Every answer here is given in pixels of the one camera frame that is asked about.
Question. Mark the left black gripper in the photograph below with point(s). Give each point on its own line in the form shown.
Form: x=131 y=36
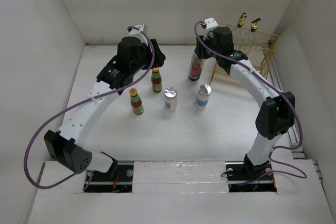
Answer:
x=159 y=57

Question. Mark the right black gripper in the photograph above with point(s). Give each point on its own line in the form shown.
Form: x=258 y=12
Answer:
x=200 y=49

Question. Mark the dark soy sauce bottle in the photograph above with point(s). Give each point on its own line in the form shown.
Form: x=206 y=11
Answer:
x=196 y=67

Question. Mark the chili sauce bottle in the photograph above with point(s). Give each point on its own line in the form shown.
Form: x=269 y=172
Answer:
x=136 y=102
x=156 y=80

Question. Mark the clear gold spout bottle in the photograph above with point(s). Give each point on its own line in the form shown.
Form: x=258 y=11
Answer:
x=241 y=20

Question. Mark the square bottle dark residue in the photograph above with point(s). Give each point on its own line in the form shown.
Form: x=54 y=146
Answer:
x=253 y=28

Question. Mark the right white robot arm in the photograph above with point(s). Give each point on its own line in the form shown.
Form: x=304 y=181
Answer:
x=275 y=114

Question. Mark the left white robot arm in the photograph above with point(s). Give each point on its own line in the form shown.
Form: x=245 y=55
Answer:
x=66 y=145

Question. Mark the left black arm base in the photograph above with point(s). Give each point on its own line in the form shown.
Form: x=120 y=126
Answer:
x=119 y=181

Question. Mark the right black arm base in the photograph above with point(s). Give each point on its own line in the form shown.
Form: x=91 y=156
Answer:
x=240 y=180

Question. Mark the left silver lid jar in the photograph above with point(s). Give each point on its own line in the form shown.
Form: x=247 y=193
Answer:
x=170 y=95

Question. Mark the silver lid jar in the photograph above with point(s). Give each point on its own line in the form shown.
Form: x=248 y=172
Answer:
x=203 y=95
x=170 y=95

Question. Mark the right silver lid jar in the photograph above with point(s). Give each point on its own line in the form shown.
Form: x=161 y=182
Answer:
x=203 y=95

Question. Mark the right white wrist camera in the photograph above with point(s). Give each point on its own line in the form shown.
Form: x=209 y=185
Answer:
x=210 y=24

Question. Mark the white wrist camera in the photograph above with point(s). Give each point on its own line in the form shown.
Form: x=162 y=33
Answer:
x=210 y=24
x=136 y=32

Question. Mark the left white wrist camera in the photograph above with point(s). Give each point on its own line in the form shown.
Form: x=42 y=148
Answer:
x=136 y=32

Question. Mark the yellow wire rack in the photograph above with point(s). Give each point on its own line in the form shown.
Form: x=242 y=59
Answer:
x=258 y=46

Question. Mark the metal mounting rail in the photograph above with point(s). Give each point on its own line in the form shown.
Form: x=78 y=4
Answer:
x=181 y=172

